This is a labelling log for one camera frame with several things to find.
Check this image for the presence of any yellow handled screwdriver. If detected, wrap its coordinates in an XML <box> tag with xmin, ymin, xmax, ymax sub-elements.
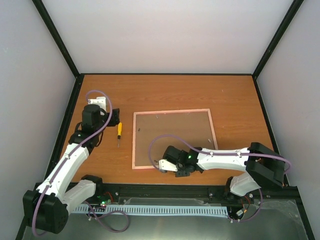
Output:
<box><xmin>117</xmin><ymin>122</ymin><xmax>123</xmax><ymax>148</ymax></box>

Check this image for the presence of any pink picture frame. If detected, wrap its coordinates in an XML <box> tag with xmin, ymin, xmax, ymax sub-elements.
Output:
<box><xmin>132</xmin><ymin>108</ymin><xmax>218</xmax><ymax>170</ymax></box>

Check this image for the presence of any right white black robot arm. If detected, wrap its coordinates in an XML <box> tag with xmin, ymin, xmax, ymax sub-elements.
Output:
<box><xmin>158</xmin><ymin>142</ymin><xmax>287</xmax><ymax>197</ymax></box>

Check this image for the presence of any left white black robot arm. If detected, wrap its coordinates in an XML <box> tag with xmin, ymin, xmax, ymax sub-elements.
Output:
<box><xmin>22</xmin><ymin>103</ymin><xmax>120</xmax><ymax>234</ymax></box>

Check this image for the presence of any small green lit circuit board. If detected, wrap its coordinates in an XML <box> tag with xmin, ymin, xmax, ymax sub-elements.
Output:
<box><xmin>97</xmin><ymin>196</ymin><xmax>113</xmax><ymax>207</ymax></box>

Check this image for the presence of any steel front plate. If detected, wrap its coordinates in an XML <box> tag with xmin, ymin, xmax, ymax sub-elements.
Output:
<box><xmin>21</xmin><ymin>194</ymin><xmax>309</xmax><ymax>240</ymax></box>

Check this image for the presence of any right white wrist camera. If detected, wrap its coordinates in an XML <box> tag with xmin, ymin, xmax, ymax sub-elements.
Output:
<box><xmin>158</xmin><ymin>159</ymin><xmax>178</xmax><ymax>173</ymax></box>

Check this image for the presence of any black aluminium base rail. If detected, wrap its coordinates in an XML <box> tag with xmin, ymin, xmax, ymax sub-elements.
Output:
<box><xmin>88</xmin><ymin>183</ymin><xmax>301</xmax><ymax>206</ymax></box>

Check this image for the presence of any light blue slotted cable duct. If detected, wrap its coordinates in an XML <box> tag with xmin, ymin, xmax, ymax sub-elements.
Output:
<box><xmin>72</xmin><ymin>203</ymin><xmax>229</xmax><ymax>217</ymax></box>

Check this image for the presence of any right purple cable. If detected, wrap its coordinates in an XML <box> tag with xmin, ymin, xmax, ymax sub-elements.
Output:
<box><xmin>148</xmin><ymin>134</ymin><xmax>293</xmax><ymax>224</ymax></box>

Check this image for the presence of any left black corner post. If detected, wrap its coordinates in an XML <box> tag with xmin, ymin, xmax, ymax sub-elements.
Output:
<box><xmin>32</xmin><ymin>0</ymin><xmax>80</xmax><ymax>79</ymax></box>

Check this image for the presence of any black corner post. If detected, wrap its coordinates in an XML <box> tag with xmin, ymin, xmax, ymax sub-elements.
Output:
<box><xmin>252</xmin><ymin>0</ymin><xmax>304</xmax><ymax>81</ymax></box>
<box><xmin>32</xmin><ymin>0</ymin><xmax>80</xmax><ymax>79</ymax></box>

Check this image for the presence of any right black corner post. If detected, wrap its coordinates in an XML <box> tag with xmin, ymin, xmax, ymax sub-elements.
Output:
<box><xmin>252</xmin><ymin>0</ymin><xmax>304</xmax><ymax>81</ymax></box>

